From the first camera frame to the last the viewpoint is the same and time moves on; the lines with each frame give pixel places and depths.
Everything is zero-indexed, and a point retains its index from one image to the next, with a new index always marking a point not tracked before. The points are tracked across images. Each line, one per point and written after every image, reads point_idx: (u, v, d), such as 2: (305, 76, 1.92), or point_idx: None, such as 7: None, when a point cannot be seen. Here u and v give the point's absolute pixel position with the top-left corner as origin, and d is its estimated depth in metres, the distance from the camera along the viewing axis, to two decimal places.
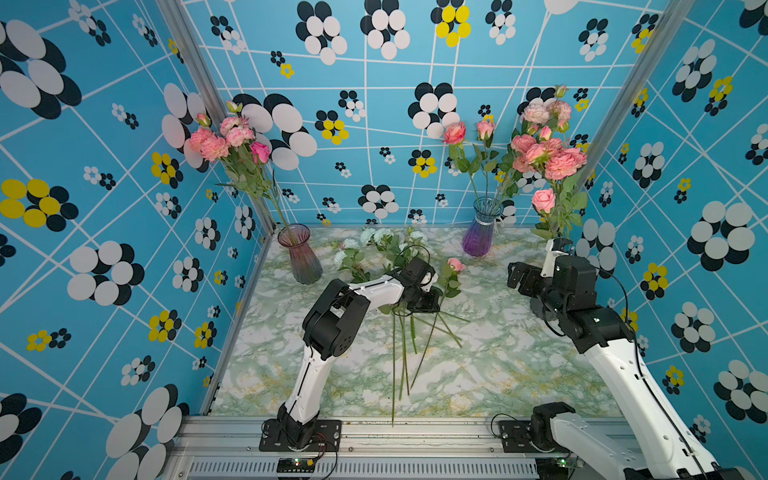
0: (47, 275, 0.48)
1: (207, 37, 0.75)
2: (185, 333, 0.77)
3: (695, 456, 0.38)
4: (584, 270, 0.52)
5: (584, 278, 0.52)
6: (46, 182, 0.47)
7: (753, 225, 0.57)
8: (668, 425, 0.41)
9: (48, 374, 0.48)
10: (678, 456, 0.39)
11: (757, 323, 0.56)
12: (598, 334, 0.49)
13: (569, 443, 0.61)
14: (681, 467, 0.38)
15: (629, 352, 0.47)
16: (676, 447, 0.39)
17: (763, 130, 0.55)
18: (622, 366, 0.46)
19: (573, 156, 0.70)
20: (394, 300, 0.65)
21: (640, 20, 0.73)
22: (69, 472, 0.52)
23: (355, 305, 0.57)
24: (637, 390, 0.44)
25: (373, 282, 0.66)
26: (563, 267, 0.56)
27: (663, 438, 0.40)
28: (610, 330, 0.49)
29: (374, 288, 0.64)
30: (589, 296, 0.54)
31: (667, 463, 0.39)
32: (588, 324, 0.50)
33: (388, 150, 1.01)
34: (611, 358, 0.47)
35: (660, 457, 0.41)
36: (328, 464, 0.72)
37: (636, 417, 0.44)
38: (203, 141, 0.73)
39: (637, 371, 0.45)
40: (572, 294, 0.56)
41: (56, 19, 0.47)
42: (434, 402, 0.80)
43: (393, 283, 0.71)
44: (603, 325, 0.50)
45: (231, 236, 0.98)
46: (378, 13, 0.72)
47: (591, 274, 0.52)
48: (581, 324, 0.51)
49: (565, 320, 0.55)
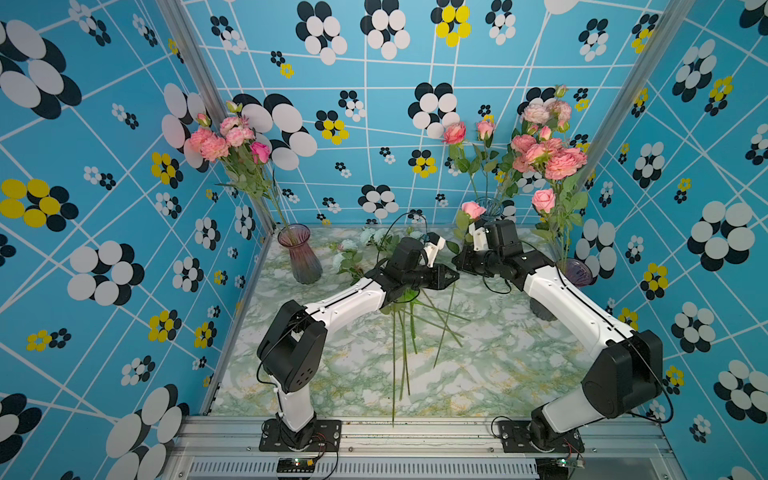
0: (47, 275, 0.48)
1: (207, 37, 0.75)
2: (186, 333, 0.78)
3: (616, 328, 0.46)
4: (504, 223, 0.64)
5: (506, 230, 0.64)
6: (46, 182, 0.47)
7: (753, 225, 0.57)
8: (594, 314, 0.49)
9: (48, 374, 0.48)
10: (604, 332, 0.46)
11: (757, 323, 0.56)
12: (527, 268, 0.58)
13: (559, 418, 0.63)
14: (608, 339, 0.45)
15: (554, 274, 0.56)
16: (602, 327, 0.47)
17: (763, 130, 0.55)
18: (552, 283, 0.55)
19: (573, 156, 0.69)
20: (376, 306, 0.62)
21: (640, 20, 0.73)
22: (68, 472, 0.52)
23: (308, 334, 0.47)
24: (566, 296, 0.53)
25: (345, 294, 0.57)
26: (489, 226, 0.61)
27: (591, 324, 0.48)
28: (537, 263, 0.59)
29: (339, 306, 0.54)
30: (515, 244, 0.64)
31: (598, 342, 0.47)
32: (520, 264, 0.60)
33: (388, 150, 1.01)
34: (540, 280, 0.56)
35: (594, 342, 0.48)
36: (328, 464, 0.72)
37: (572, 320, 0.52)
38: (203, 141, 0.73)
39: (561, 283, 0.55)
40: (501, 245, 0.67)
41: (56, 20, 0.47)
42: (434, 402, 0.80)
43: (370, 291, 0.60)
44: (531, 260, 0.60)
45: (231, 236, 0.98)
46: (378, 13, 0.72)
47: (509, 223, 0.63)
48: (515, 265, 0.61)
49: (502, 267, 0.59)
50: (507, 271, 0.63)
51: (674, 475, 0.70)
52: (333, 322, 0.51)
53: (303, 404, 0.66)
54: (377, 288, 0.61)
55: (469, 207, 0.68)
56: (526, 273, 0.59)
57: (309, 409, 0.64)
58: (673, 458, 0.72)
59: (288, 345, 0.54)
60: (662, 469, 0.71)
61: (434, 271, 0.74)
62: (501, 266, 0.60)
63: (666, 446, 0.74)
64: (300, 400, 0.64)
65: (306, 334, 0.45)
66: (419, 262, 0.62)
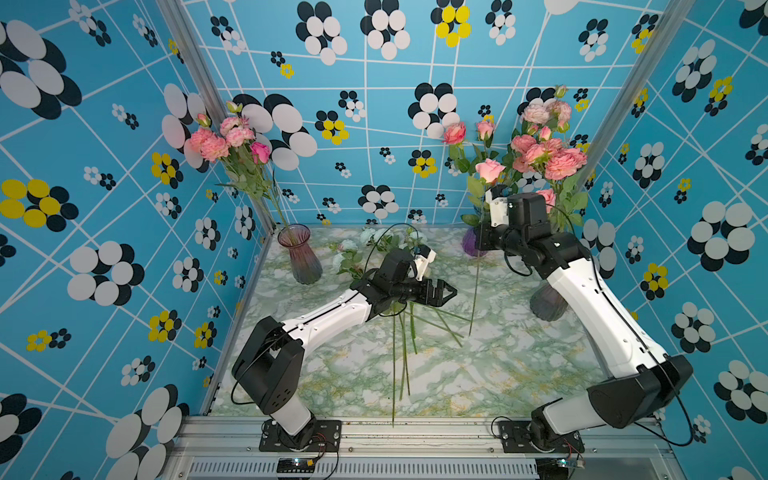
0: (47, 275, 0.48)
1: (207, 37, 0.75)
2: (186, 333, 0.78)
3: (649, 351, 0.42)
4: (534, 201, 0.54)
5: (535, 208, 0.54)
6: (46, 182, 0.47)
7: (753, 226, 0.57)
8: (626, 331, 0.44)
9: (48, 374, 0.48)
10: (637, 354, 0.42)
11: (757, 324, 0.56)
12: (559, 257, 0.50)
13: (564, 423, 0.62)
14: (640, 363, 0.41)
15: (587, 270, 0.49)
16: (634, 347, 0.42)
17: (763, 130, 0.55)
18: (585, 284, 0.47)
19: (573, 157, 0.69)
20: (361, 320, 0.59)
21: (640, 20, 0.73)
22: (68, 472, 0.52)
23: (284, 354, 0.44)
24: (597, 303, 0.46)
25: (327, 308, 0.54)
26: (515, 202, 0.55)
27: (623, 342, 0.43)
28: (569, 252, 0.50)
29: (319, 322, 0.51)
30: (542, 226, 0.55)
31: (629, 363, 0.43)
32: (551, 250, 0.51)
33: (388, 150, 1.01)
34: (574, 278, 0.48)
35: (622, 359, 0.44)
36: (328, 464, 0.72)
37: (599, 327, 0.47)
38: (203, 141, 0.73)
39: (595, 286, 0.47)
40: (528, 225, 0.57)
41: (56, 20, 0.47)
42: (434, 402, 0.80)
43: (355, 304, 0.57)
44: (562, 248, 0.51)
45: (231, 236, 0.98)
46: (378, 13, 0.72)
47: (539, 202, 0.52)
48: (542, 251, 0.52)
49: (527, 251, 0.56)
50: (534, 257, 0.53)
51: (674, 475, 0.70)
52: (313, 339, 0.48)
53: (297, 409, 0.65)
54: (362, 300, 0.59)
55: (486, 166, 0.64)
56: (558, 262, 0.50)
57: (305, 412, 0.63)
58: (672, 458, 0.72)
59: (264, 363, 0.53)
60: (662, 469, 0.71)
61: (422, 285, 0.72)
62: (527, 250, 0.56)
63: (666, 446, 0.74)
64: (291, 405, 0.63)
65: (281, 354, 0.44)
66: (407, 273, 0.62)
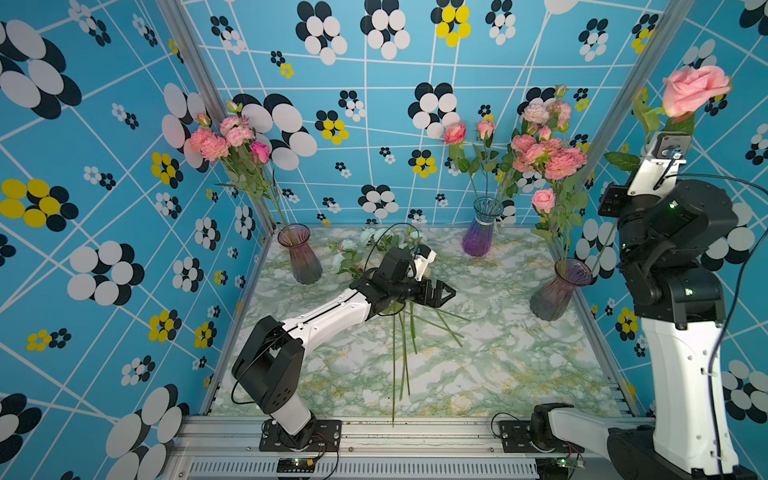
0: (47, 275, 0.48)
1: (207, 37, 0.75)
2: (185, 333, 0.77)
3: (718, 460, 0.35)
4: (720, 222, 0.32)
5: (710, 233, 0.33)
6: (46, 182, 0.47)
7: (753, 226, 0.57)
8: (708, 427, 0.35)
9: (48, 374, 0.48)
10: (702, 454, 0.35)
11: (757, 324, 0.56)
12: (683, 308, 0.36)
13: (565, 432, 0.62)
14: (699, 464, 0.35)
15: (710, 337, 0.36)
16: (705, 449, 0.35)
17: (763, 130, 0.55)
18: (691, 356, 0.36)
19: (573, 156, 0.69)
20: (360, 318, 0.60)
21: (640, 20, 0.73)
22: (68, 472, 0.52)
23: (285, 353, 0.44)
24: (693, 388, 0.36)
25: (326, 308, 0.54)
26: (683, 208, 0.35)
27: (695, 438, 0.36)
28: (700, 304, 0.36)
29: (319, 321, 0.51)
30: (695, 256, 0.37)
31: (686, 458, 0.36)
32: (676, 296, 0.36)
33: (388, 150, 1.01)
34: (682, 347, 0.36)
35: (678, 447, 0.37)
36: (328, 464, 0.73)
37: (673, 405, 0.38)
38: (203, 141, 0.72)
39: (704, 365, 0.35)
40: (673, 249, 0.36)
41: (56, 20, 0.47)
42: (434, 402, 0.80)
43: (354, 304, 0.57)
44: (696, 296, 0.36)
45: (231, 236, 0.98)
46: (378, 13, 0.72)
47: (726, 228, 0.32)
48: (660, 286, 0.37)
49: (639, 277, 0.39)
50: (644, 292, 0.38)
51: None
52: (312, 337, 0.48)
53: (296, 408, 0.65)
54: (361, 299, 0.59)
55: (690, 79, 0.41)
56: (677, 313, 0.36)
57: (304, 413, 0.63)
58: None
59: (264, 362, 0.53)
60: None
61: (421, 285, 0.72)
62: (637, 277, 0.39)
63: None
64: (290, 405, 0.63)
65: (280, 353, 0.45)
66: (406, 272, 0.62)
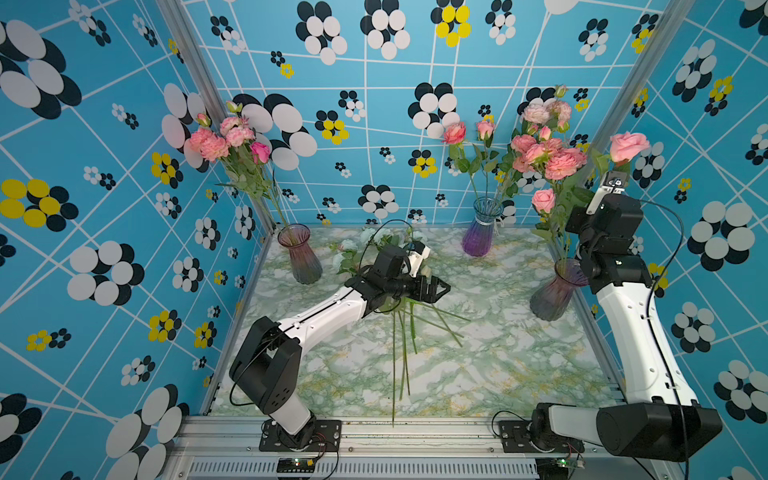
0: (47, 275, 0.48)
1: (207, 37, 0.75)
2: (185, 333, 0.77)
3: (676, 390, 0.40)
4: (629, 214, 0.48)
5: (625, 222, 0.49)
6: (46, 182, 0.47)
7: (753, 225, 0.57)
8: (659, 362, 0.42)
9: (48, 374, 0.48)
10: (658, 384, 0.40)
11: (757, 324, 0.56)
12: (615, 276, 0.49)
13: (563, 428, 0.62)
14: (657, 393, 0.40)
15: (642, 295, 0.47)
16: (659, 380, 0.40)
17: (763, 130, 0.55)
18: (630, 304, 0.46)
19: (573, 156, 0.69)
20: (358, 314, 0.60)
21: (640, 20, 0.73)
22: (68, 472, 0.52)
23: (282, 353, 0.44)
24: (638, 329, 0.44)
25: (322, 307, 0.54)
26: (608, 206, 0.52)
27: (649, 370, 0.42)
28: (630, 274, 0.49)
29: (315, 321, 0.51)
30: (623, 243, 0.52)
31: (645, 390, 0.41)
32: (608, 267, 0.50)
33: (388, 150, 1.01)
34: (621, 297, 0.47)
35: (641, 386, 0.42)
36: (328, 464, 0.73)
37: (629, 351, 0.46)
38: (203, 141, 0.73)
39: (644, 311, 0.45)
40: (606, 236, 0.54)
41: (56, 20, 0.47)
42: (434, 402, 0.80)
43: (349, 301, 0.57)
44: (624, 268, 0.49)
45: (231, 237, 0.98)
46: (378, 13, 0.72)
47: (634, 219, 0.48)
48: (601, 265, 0.51)
49: (587, 258, 0.55)
50: (589, 267, 0.53)
51: (674, 475, 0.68)
52: (309, 337, 0.48)
53: (296, 408, 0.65)
54: (356, 297, 0.59)
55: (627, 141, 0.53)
56: (610, 279, 0.49)
57: (304, 413, 0.63)
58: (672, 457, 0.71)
59: (261, 363, 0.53)
60: (662, 469, 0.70)
61: (416, 281, 0.73)
62: (585, 259, 0.56)
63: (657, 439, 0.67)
64: (289, 405, 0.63)
65: (278, 353, 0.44)
66: (401, 269, 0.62)
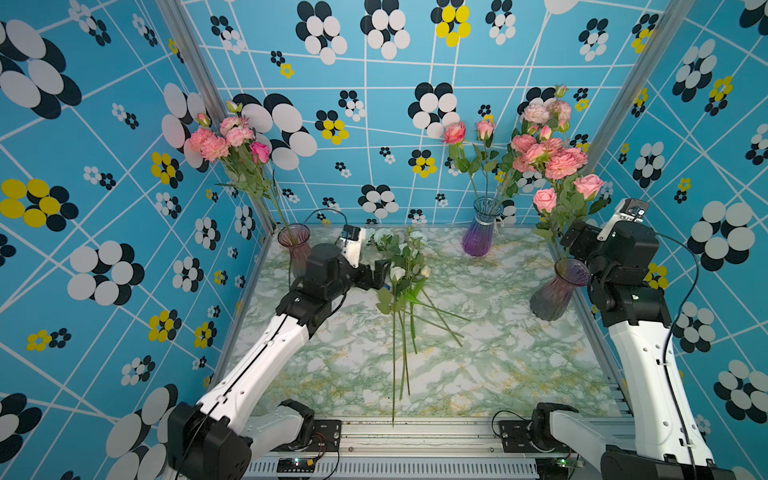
0: (47, 275, 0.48)
1: (207, 37, 0.75)
2: (185, 333, 0.77)
3: (689, 449, 0.37)
4: (643, 243, 0.45)
5: (639, 251, 0.46)
6: (46, 182, 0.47)
7: (754, 225, 0.56)
8: (673, 415, 0.39)
9: (48, 374, 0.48)
10: (671, 440, 0.38)
11: (757, 323, 0.56)
12: (630, 308, 0.45)
13: (565, 436, 0.61)
14: (669, 451, 0.37)
15: (659, 337, 0.43)
16: (673, 435, 0.38)
17: (763, 130, 0.55)
18: (646, 348, 0.43)
19: (573, 156, 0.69)
20: (301, 341, 0.52)
21: (640, 20, 0.73)
22: (69, 472, 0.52)
23: (212, 439, 0.38)
24: (653, 375, 0.41)
25: (251, 361, 0.46)
26: (622, 235, 0.48)
27: (662, 424, 0.39)
28: (644, 307, 0.45)
29: (245, 381, 0.44)
30: (636, 273, 0.48)
31: (657, 446, 0.38)
32: (624, 299, 0.46)
33: (388, 150, 1.01)
34: (637, 339, 0.44)
35: (652, 438, 0.40)
36: (329, 464, 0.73)
37: (642, 398, 0.42)
38: (203, 141, 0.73)
39: (660, 357, 0.42)
40: (620, 266, 0.49)
41: (56, 19, 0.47)
42: (434, 402, 0.80)
43: (284, 337, 0.49)
44: (640, 302, 0.46)
45: (231, 236, 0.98)
46: (378, 12, 0.72)
47: (648, 249, 0.45)
48: (614, 296, 0.47)
49: (600, 289, 0.50)
50: (602, 299, 0.49)
51: None
52: (241, 405, 0.41)
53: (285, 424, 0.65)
54: (293, 325, 0.51)
55: (588, 178, 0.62)
56: (627, 313, 0.45)
57: (294, 422, 0.62)
58: None
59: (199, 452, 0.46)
60: None
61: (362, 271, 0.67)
62: (598, 291, 0.50)
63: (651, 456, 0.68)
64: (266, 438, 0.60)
65: (208, 439, 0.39)
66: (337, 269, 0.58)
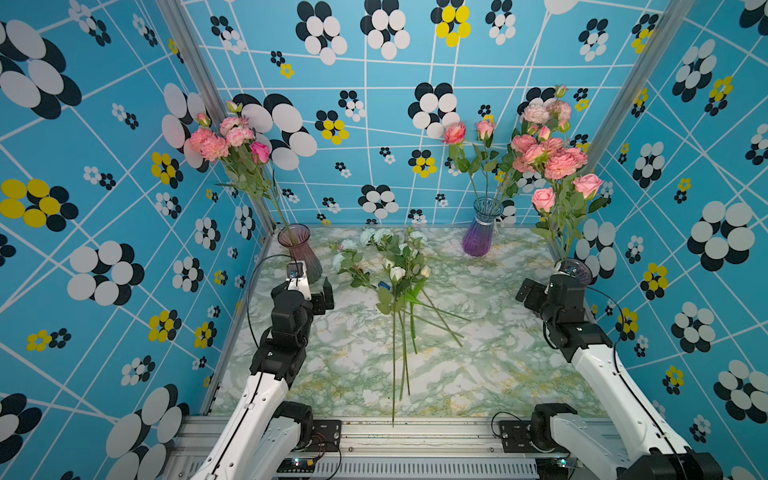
0: (47, 275, 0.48)
1: (207, 37, 0.75)
2: (185, 333, 0.77)
3: (667, 439, 0.41)
4: (574, 287, 0.59)
5: (573, 294, 0.59)
6: (46, 182, 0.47)
7: (753, 225, 0.57)
8: (643, 413, 0.44)
9: (47, 374, 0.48)
10: (650, 436, 0.42)
11: (757, 324, 0.56)
12: (579, 340, 0.55)
13: (568, 442, 0.61)
14: (653, 445, 0.41)
15: (608, 354, 0.53)
16: (649, 430, 0.42)
17: (763, 130, 0.55)
18: (601, 364, 0.51)
19: (572, 156, 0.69)
20: (281, 396, 0.52)
21: (640, 20, 0.73)
22: (69, 472, 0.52)
23: None
24: (614, 383, 0.49)
25: (234, 429, 0.46)
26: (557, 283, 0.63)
27: (638, 423, 0.44)
28: (592, 339, 0.55)
29: (232, 452, 0.43)
30: (577, 311, 0.60)
31: (642, 444, 0.42)
32: (573, 335, 0.57)
33: (388, 150, 1.01)
34: (592, 358, 0.53)
35: (635, 439, 0.44)
36: (330, 464, 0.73)
37: (614, 407, 0.48)
38: (203, 141, 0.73)
39: (613, 368, 0.50)
40: (562, 307, 0.63)
41: (56, 20, 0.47)
42: (434, 402, 0.80)
43: (263, 397, 0.50)
44: (586, 334, 0.56)
45: (231, 236, 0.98)
46: (378, 13, 0.72)
47: (579, 290, 0.59)
48: (567, 335, 0.58)
49: (553, 331, 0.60)
50: (557, 338, 0.60)
51: None
52: (234, 476, 0.41)
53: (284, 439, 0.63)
54: (270, 381, 0.51)
55: (588, 178, 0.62)
56: (579, 346, 0.55)
57: (291, 435, 0.61)
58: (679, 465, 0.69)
59: None
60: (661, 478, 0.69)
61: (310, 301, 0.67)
62: (553, 332, 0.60)
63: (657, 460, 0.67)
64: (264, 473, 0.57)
65: None
66: (303, 316, 0.58)
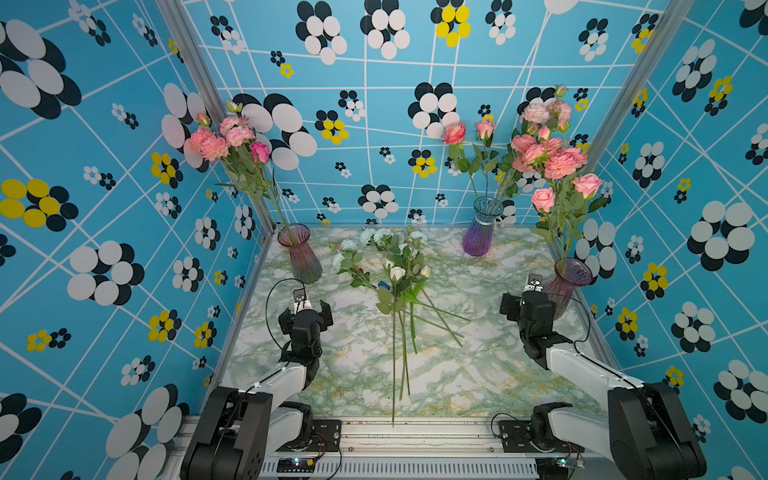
0: (47, 275, 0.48)
1: (207, 37, 0.75)
2: (185, 333, 0.77)
3: (626, 379, 0.48)
4: (542, 304, 0.67)
5: (541, 311, 0.68)
6: (46, 182, 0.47)
7: (753, 225, 0.57)
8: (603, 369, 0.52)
9: (48, 374, 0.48)
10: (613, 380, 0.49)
11: (757, 323, 0.56)
12: (546, 344, 0.64)
13: (567, 435, 0.61)
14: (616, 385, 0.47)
15: (568, 346, 0.62)
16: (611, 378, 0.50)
17: (763, 130, 0.55)
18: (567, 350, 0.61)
19: (573, 156, 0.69)
20: (299, 386, 0.62)
21: (640, 20, 0.73)
22: (69, 472, 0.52)
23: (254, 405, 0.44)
24: (575, 356, 0.58)
25: (270, 372, 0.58)
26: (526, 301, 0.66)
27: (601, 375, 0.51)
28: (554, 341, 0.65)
29: (271, 381, 0.52)
30: (545, 324, 0.68)
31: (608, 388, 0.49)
32: (542, 345, 0.66)
33: (387, 150, 1.01)
34: (557, 351, 0.62)
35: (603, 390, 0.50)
36: (331, 464, 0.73)
37: (582, 376, 0.55)
38: (203, 141, 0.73)
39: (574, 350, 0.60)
40: (533, 322, 0.71)
41: (56, 19, 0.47)
42: (434, 402, 0.80)
43: (292, 368, 0.61)
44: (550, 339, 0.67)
45: (231, 236, 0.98)
46: (378, 12, 0.72)
47: (546, 307, 0.66)
48: (537, 346, 0.67)
49: (528, 344, 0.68)
50: (530, 350, 0.69)
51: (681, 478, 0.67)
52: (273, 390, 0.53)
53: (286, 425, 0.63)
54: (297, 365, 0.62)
55: (588, 178, 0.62)
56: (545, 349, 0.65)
57: (294, 420, 0.62)
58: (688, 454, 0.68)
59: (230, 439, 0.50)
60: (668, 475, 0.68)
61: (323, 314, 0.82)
62: (527, 345, 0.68)
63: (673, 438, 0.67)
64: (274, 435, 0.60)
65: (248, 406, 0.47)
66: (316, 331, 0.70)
